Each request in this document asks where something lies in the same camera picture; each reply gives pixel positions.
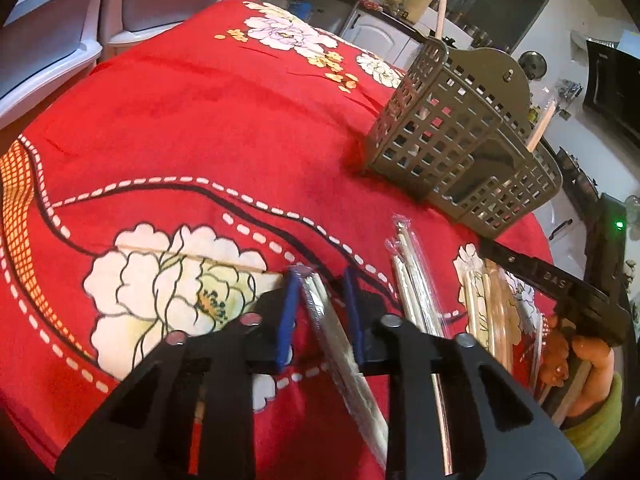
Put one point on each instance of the olive plastic utensil basket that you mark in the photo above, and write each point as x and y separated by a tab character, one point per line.
450	110

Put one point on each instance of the white plastic drawer unit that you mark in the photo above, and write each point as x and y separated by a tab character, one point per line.
45	25

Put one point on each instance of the white kitchen cabinets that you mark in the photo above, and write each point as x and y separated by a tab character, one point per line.
380	40

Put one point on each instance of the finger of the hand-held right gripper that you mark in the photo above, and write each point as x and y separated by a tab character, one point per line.
520	270

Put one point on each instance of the person's right hand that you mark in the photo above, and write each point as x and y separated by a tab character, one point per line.
592	370

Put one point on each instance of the wooden chopsticks pair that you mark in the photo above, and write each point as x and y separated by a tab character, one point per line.
402	285
475	305
542	125
500	320
332	340
415	270
441	5

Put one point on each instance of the hanging metal ladle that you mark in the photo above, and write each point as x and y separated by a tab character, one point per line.
531	64

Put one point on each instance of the black range hood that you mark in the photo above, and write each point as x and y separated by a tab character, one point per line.
612	85

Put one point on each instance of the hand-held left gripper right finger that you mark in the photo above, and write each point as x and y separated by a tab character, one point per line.
356	320

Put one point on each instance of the red floral blanket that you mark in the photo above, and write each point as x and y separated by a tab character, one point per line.
200	135

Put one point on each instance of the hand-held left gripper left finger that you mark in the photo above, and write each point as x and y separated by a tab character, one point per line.
284	320

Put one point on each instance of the person's right forearm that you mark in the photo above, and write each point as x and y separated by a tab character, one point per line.
595	435

